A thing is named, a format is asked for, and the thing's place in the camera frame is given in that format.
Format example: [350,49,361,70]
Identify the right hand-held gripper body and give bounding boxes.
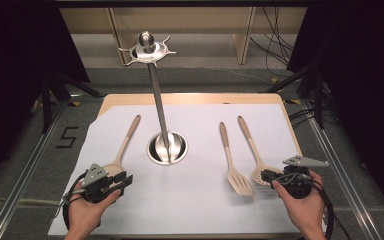
[279,155,330,200]

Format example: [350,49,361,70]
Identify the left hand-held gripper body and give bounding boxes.
[79,162,121,204]

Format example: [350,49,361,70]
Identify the beige perforated skimmer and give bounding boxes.
[236,115,283,188]

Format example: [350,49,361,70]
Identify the beige spoon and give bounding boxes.
[101,114,142,178]

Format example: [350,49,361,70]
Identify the beige slotted turner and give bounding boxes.
[218,121,255,198]

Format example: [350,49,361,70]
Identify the steel utensil rack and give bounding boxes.
[118,30,189,167]

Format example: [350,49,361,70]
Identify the person's right hand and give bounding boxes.
[271,170,326,231]

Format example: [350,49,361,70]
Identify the person's left hand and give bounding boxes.
[67,189,123,231]

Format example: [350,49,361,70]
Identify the white paper sheet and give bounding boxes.
[48,103,328,236]

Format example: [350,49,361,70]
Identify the black tripod stand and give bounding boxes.
[39,71,104,134]
[259,63,326,129]

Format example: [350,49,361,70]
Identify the black curtain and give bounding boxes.
[0,0,91,194]
[286,0,384,214]

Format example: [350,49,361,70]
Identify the light wooden desk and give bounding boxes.
[59,6,308,66]

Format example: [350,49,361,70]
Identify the right hand-held gripper cable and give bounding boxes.
[308,179,336,240]

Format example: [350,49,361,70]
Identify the aluminium rail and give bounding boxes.
[0,99,69,240]
[299,99,381,240]

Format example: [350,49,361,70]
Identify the black floor cables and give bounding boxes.
[288,107,318,129]

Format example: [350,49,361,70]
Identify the bundle of black cables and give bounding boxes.
[249,6,298,79]

